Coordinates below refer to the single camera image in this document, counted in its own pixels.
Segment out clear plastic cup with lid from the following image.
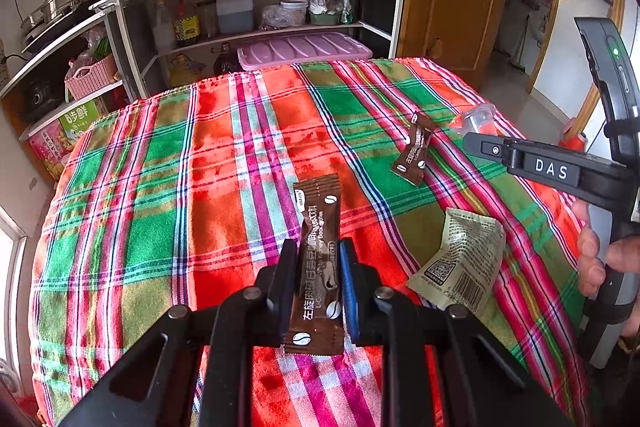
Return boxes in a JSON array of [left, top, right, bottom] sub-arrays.
[[449, 103, 498, 135]]

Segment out brown coffee sachet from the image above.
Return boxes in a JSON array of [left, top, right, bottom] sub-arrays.
[[284, 173, 344, 357], [392, 112, 434, 186]]

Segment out beige barcode wrapper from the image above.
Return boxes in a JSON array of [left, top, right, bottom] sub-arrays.
[[406, 208, 506, 315]]

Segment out white metal kitchen shelf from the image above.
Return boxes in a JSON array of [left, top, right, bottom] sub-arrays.
[[1, 0, 404, 142]]

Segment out person's right hand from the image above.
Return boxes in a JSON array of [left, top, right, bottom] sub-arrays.
[[569, 198, 640, 338]]

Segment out colourful plaid tablecloth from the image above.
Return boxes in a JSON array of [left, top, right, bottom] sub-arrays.
[[29, 58, 592, 426]]

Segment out purple lid storage box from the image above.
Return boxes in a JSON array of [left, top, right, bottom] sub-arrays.
[[238, 31, 373, 72]]

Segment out cooking oil bottle red cap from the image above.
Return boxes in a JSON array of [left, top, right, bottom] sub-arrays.
[[174, 0, 201, 48]]

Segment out pink woven basket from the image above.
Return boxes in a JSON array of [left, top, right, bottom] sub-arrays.
[[65, 54, 117, 100]]

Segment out white plastic jug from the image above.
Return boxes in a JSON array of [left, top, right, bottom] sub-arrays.
[[216, 0, 254, 35]]

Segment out steel pot with lid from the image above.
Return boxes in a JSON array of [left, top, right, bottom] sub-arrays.
[[21, 0, 89, 36]]

